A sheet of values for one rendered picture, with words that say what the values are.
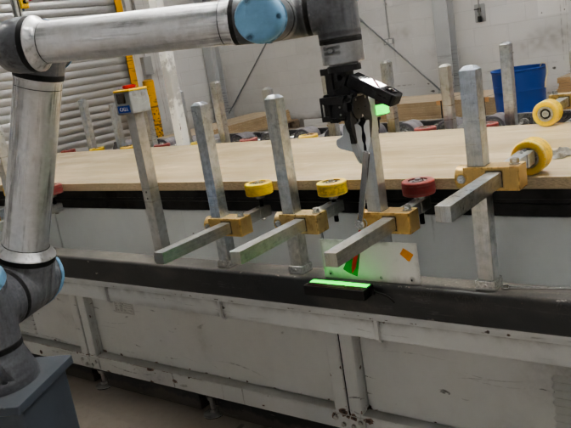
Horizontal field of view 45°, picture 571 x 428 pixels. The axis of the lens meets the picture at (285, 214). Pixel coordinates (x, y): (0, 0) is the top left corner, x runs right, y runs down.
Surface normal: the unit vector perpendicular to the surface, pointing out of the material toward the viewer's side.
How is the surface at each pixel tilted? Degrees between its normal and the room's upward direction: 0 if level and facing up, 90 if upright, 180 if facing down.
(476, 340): 90
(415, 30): 90
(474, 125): 90
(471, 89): 90
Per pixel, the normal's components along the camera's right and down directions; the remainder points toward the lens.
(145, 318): -0.61, 0.29
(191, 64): 0.76, 0.04
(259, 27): -0.13, 0.25
